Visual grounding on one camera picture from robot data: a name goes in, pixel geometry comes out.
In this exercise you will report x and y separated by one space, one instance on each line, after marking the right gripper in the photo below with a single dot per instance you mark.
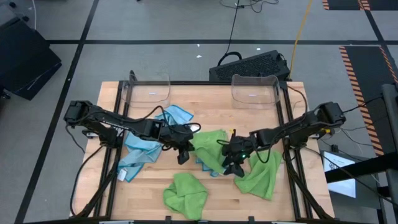
237 147

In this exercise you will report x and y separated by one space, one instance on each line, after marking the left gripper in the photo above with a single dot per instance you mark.
175 137

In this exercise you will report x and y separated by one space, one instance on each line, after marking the green microfiber towel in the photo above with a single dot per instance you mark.
208 146
186 196
261 177

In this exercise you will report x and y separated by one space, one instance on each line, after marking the blue microfiber towel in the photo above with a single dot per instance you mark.
140 152
205 168
177 115

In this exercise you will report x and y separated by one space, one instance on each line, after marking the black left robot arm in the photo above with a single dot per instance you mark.
93 115

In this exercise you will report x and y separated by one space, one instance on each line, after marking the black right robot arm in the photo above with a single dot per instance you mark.
298 124

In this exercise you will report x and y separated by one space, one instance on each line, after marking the white paper hang tag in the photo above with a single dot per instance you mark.
122 175
195 127

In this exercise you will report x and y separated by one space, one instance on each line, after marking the clear plastic basket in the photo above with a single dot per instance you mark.
255 93
146 93

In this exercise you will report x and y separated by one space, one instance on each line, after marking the silver mounting plate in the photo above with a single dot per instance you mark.
92 134

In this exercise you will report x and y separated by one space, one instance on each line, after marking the black perforated computer case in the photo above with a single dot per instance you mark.
248 67

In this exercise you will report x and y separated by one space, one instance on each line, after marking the black power adapter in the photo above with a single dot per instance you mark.
335 148

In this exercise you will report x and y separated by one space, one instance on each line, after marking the black metal beam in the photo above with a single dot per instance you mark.
357 169

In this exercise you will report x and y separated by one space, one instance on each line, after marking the black mat with orange stripes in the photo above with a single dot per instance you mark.
367 81
345 3

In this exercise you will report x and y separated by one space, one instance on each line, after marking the black equipment case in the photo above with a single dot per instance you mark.
25 62

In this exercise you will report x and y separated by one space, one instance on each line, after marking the silver metal bracket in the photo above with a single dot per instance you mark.
285 222
116 222

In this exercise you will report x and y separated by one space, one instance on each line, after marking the grey metal post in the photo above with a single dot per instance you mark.
390 124

